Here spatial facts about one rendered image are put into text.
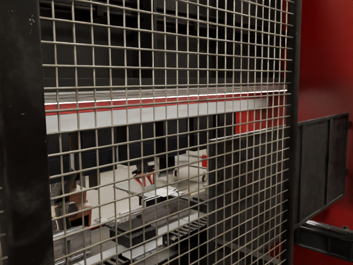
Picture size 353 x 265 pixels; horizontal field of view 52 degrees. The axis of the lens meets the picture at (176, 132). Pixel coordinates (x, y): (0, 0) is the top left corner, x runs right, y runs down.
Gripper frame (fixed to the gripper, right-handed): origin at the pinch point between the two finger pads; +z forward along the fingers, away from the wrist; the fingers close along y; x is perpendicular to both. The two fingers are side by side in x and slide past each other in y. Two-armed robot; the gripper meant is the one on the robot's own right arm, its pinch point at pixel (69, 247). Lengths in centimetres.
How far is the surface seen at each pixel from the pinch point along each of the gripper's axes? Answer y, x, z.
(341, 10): 112, 111, -84
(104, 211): -197, 173, 26
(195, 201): 63, 22, -12
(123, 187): 20.4, 22.4, -21.3
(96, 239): 30.2, -5.3, -6.1
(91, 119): 52, -12, -52
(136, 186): 23.7, 28.3, -20.4
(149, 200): 42.0, 17.1, -15.3
